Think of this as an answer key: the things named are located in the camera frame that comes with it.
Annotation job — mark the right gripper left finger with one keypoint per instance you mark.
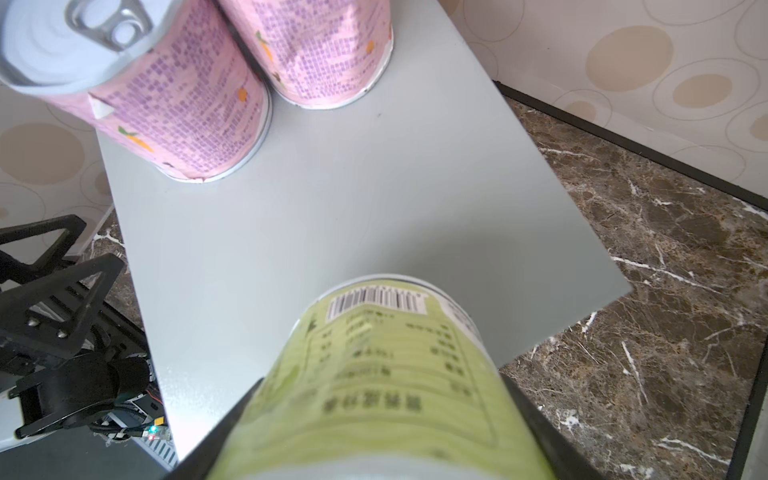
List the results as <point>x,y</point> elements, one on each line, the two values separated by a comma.
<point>198,464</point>

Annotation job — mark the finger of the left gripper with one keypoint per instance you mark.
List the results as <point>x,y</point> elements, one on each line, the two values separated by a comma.
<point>34,250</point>
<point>50,317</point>

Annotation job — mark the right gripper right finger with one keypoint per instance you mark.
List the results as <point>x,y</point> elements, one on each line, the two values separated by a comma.
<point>566,462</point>

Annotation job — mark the green label can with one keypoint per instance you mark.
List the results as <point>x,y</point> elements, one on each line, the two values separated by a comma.
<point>382,379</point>

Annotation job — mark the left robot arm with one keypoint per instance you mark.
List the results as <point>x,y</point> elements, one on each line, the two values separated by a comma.
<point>78,362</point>

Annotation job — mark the grey metal cabinet box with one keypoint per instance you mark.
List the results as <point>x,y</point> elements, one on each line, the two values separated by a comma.
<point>429,175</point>

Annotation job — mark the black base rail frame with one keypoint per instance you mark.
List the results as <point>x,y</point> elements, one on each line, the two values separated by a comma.
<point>108,387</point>

